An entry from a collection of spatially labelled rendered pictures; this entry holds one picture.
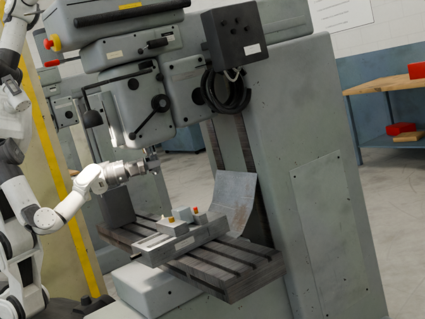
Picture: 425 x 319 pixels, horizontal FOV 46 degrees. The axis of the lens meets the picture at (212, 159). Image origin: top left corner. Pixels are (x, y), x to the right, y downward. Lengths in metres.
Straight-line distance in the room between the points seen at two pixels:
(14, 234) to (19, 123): 0.56
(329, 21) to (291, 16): 4.62
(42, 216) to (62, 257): 1.87
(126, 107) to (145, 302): 0.71
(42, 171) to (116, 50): 1.92
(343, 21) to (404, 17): 0.90
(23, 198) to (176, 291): 0.65
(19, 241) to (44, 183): 1.28
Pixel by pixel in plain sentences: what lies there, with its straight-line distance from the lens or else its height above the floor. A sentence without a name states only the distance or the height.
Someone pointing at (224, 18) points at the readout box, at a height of 1.68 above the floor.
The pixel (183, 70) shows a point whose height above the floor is 1.55.
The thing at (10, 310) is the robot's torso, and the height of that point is 0.70.
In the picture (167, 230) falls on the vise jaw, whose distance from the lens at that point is 1.87.
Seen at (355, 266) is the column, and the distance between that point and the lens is 2.39.
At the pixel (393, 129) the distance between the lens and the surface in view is 6.07.
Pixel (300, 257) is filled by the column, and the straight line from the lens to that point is 2.16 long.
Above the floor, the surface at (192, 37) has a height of 1.66.
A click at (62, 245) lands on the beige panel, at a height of 0.59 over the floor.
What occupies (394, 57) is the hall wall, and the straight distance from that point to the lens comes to 6.33.
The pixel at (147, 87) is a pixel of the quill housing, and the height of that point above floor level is 1.52.
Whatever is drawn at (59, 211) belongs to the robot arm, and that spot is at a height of 1.17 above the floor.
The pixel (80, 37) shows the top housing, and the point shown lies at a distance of 1.79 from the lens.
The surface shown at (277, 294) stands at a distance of 2.21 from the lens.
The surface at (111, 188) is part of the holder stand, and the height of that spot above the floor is 1.10.
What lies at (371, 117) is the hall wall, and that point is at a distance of 6.75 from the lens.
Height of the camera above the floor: 1.55
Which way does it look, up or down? 11 degrees down
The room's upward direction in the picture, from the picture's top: 15 degrees counter-clockwise
